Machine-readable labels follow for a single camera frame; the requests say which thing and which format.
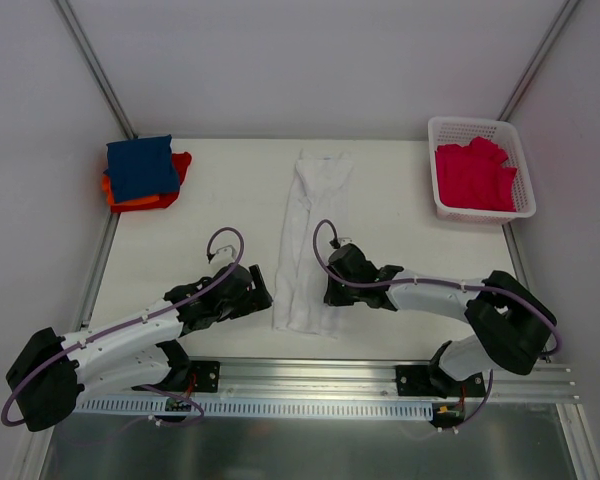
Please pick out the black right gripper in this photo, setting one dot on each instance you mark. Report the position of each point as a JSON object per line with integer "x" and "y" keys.
{"x": 333, "y": 288}

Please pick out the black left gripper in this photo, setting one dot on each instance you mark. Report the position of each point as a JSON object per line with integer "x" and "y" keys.
{"x": 258, "y": 288}

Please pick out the white t shirt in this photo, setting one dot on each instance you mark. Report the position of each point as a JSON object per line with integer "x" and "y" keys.
{"x": 319, "y": 190}

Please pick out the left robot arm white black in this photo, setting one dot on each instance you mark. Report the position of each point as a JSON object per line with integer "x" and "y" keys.
{"x": 54, "y": 374}

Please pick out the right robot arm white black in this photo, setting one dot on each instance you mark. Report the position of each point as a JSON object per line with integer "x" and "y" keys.
{"x": 510, "y": 326}

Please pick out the crumpled pink t shirt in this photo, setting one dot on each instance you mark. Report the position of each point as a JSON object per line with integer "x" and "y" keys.
{"x": 474, "y": 176}

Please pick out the folded blue t shirt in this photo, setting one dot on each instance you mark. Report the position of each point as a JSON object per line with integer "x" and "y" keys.
{"x": 141, "y": 167}

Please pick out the white plastic basket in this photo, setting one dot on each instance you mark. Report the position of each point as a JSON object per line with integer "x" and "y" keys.
{"x": 443, "y": 130}

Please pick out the folded orange t shirt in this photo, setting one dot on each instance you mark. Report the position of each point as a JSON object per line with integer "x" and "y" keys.
{"x": 141, "y": 201}

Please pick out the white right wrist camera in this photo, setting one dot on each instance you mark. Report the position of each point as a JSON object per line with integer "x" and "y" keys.
{"x": 340, "y": 242}

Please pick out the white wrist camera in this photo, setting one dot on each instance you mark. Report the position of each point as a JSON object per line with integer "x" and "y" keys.
{"x": 340, "y": 242}
{"x": 224, "y": 256}

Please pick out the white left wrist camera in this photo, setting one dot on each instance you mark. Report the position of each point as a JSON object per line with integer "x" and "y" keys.
{"x": 224, "y": 256}

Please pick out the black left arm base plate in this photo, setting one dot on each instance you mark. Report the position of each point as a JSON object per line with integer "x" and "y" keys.
{"x": 194, "y": 377}

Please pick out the aluminium mounting rail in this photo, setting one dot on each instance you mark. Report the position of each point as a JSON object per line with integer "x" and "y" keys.
{"x": 375, "y": 380}

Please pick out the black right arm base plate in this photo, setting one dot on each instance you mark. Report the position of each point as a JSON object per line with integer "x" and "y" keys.
{"x": 419, "y": 380}

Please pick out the white slotted cable duct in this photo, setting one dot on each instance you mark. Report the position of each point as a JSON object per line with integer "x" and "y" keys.
{"x": 260, "y": 408}

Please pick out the right aluminium frame post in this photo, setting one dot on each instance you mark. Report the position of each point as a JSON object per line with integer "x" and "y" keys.
{"x": 550, "y": 38}

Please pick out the aluminium frame post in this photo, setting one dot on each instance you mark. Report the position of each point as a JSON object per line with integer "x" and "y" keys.
{"x": 80, "y": 38}
{"x": 550, "y": 38}

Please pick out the left aluminium frame post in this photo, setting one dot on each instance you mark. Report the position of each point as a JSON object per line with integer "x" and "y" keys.
{"x": 80, "y": 38}

